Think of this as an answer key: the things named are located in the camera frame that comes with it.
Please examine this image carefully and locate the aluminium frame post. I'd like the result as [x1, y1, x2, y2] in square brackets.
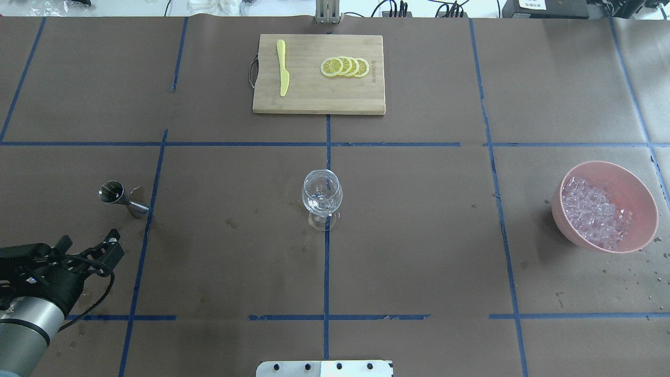
[315, 0, 342, 25]

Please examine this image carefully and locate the clear ice cubes pile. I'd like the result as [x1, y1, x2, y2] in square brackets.
[561, 176, 633, 251]

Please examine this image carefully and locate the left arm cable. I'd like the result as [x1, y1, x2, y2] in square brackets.
[57, 254, 116, 333]

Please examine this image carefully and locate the yellow plastic knife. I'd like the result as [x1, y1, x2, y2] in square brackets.
[276, 40, 291, 97]

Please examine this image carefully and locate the clear wine glass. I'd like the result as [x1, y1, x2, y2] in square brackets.
[301, 169, 344, 233]

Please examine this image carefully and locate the steel double jigger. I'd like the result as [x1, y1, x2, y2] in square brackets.
[98, 181, 150, 219]

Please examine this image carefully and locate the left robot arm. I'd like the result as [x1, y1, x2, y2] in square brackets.
[1, 228, 125, 376]

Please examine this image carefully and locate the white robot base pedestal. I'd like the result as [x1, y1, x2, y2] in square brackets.
[255, 360, 394, 376]

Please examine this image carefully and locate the bamboo cutting board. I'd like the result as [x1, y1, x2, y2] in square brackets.
[253, 34, 387, 116]

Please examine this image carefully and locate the pink bowl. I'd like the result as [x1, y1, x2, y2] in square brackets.
[551, 161, 660, 254]

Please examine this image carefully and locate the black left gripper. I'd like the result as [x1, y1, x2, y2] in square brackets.
[1, 229, 125, 315]

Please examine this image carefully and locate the black computer box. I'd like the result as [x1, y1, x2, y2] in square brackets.
[501, 1, 606, 19]

